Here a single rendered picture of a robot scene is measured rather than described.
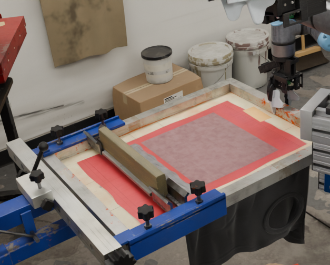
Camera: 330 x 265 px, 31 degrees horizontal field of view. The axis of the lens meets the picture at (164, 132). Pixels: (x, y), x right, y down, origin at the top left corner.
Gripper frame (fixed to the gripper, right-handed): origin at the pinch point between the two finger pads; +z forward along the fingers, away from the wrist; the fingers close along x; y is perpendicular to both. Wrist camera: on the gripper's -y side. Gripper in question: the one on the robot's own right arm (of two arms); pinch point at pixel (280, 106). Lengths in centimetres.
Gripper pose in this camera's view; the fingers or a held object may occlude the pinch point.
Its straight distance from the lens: 207.6
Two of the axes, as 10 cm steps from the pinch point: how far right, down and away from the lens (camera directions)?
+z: 1.1, 8.6, 5.0
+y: 5.4, 3.7, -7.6
